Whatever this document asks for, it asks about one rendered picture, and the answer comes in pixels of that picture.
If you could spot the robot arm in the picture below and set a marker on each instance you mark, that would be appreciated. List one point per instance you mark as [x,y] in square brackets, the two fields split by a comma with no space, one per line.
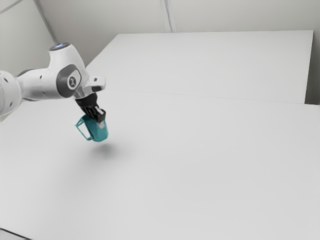
[37,80]

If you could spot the teal faceted mug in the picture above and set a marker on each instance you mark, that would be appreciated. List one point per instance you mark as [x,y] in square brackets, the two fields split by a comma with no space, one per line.
[97,131]

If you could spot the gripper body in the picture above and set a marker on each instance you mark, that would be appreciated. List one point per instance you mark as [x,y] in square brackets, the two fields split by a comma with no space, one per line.
[88,104]

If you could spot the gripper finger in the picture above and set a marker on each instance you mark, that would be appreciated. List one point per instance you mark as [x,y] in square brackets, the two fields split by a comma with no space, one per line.
[101,117]

